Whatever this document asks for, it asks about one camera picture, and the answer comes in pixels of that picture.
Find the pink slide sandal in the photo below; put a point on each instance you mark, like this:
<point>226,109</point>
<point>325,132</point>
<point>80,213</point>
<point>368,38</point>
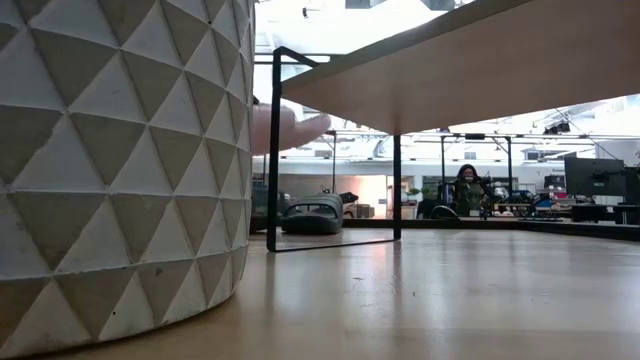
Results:
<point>295,130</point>

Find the wooden shelf with black legs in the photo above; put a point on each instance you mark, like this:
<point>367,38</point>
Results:
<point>450,75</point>

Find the cardboard box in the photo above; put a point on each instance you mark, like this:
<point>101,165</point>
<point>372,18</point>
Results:
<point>365,211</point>

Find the green background plant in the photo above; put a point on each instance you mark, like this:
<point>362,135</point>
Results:
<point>422,191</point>

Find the black office chair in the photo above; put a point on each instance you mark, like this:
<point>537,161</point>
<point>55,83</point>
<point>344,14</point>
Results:
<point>442,212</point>

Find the person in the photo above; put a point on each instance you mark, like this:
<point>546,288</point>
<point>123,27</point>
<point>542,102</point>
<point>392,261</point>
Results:
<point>469,192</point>

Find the succulent plant in white pot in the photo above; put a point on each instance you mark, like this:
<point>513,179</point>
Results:
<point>110,175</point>

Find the black computer monitor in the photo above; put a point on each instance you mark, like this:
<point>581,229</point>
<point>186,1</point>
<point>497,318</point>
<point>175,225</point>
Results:
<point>595,177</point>

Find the black background desk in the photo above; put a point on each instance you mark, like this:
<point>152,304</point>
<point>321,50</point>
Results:
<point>605,212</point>

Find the black background metal frame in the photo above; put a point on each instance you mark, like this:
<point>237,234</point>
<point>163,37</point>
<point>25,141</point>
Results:
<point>442,160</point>

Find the black aluminium table frame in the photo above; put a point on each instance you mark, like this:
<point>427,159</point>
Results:
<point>575,230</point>

